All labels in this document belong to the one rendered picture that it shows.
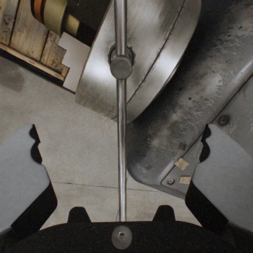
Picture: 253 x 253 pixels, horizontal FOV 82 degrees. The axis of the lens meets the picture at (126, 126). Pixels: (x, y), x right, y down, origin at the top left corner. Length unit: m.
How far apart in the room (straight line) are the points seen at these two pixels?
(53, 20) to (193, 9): 0.26
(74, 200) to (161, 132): 2.22
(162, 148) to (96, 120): 1.36
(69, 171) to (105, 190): 0.57
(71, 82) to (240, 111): 0.34
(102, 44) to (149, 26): 0.07
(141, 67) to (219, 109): 0.15
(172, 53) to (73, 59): 0.22
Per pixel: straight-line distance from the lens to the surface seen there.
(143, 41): 0.24
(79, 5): 0.35
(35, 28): 0.65
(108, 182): 2.12
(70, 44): 0.38
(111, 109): 0.29
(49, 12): 0.38
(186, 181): 0.35
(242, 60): 0.29
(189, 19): 0.29
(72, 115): 1.64
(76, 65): 0.37
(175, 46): 0.26
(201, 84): 0.28
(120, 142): 0.19
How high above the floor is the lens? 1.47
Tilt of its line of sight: 64 degrees down
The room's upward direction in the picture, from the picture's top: 170 degrees clockwise
